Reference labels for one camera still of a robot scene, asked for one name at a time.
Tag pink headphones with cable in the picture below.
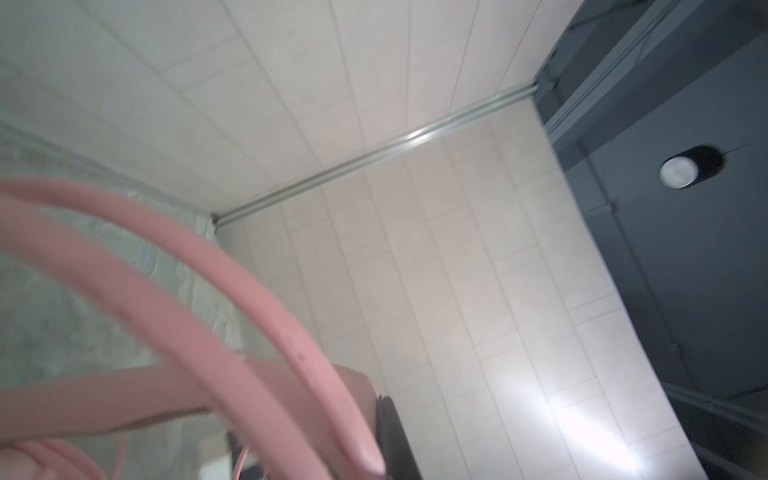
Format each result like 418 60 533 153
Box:
1 178 387 479

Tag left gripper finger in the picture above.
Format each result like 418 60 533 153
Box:
376 396 422 480

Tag round ceiling lamp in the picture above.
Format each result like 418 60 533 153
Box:
659 145 726 190

